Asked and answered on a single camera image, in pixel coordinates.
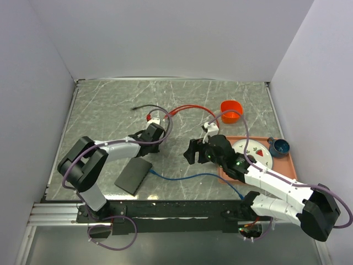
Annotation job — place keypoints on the black network switch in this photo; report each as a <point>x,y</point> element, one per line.
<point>133,174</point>

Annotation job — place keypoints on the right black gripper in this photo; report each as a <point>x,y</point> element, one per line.
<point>194,146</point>

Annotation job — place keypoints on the blue ceramic mug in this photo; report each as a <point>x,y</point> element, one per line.
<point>278,148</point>

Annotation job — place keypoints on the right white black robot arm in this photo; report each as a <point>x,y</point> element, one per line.
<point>312,208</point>

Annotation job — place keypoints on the white strawberry plate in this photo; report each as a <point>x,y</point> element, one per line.
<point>255,150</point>

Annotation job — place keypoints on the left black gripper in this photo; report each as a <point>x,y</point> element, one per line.
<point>156,149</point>

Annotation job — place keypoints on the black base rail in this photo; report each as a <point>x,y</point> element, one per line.
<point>143,216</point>

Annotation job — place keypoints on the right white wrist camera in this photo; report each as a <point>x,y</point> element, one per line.
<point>210,129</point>

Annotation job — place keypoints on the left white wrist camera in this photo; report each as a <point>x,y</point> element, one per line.
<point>152,120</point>

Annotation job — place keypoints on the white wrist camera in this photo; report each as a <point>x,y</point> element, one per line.
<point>210,129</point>
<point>152,120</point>

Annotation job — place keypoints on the orange plastic cup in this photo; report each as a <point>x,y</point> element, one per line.
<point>231,111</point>

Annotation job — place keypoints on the aluminium frame rail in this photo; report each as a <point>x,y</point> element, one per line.
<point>53,214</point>

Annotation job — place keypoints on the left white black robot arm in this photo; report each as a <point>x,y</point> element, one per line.
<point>82,165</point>

